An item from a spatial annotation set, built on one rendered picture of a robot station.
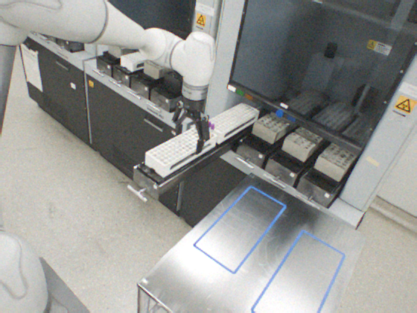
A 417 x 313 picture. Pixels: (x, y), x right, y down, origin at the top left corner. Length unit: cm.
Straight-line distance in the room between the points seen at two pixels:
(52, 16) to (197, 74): 55
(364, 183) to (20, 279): 113
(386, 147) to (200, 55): 70
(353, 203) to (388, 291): 96
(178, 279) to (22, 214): 148
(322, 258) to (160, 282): 49
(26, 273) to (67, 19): 53
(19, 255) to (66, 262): 115
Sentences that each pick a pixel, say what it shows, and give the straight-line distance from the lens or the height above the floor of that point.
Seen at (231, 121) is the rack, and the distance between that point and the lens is 146.
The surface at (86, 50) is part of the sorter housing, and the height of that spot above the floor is 74.
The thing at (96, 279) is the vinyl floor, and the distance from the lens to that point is 191.
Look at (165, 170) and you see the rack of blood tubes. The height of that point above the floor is 85.
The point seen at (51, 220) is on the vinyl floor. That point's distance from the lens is 218.
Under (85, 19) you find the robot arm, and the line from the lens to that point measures 69.
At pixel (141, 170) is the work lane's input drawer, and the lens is 122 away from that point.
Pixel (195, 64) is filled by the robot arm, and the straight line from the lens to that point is 108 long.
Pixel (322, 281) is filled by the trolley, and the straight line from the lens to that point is 105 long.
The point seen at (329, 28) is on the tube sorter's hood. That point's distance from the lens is 123.
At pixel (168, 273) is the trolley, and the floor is 82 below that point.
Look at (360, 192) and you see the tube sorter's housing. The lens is 140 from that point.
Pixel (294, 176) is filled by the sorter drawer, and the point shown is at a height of 79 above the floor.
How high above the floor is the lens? 162
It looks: 38 degrees down
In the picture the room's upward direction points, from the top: 11 degrees clockwise
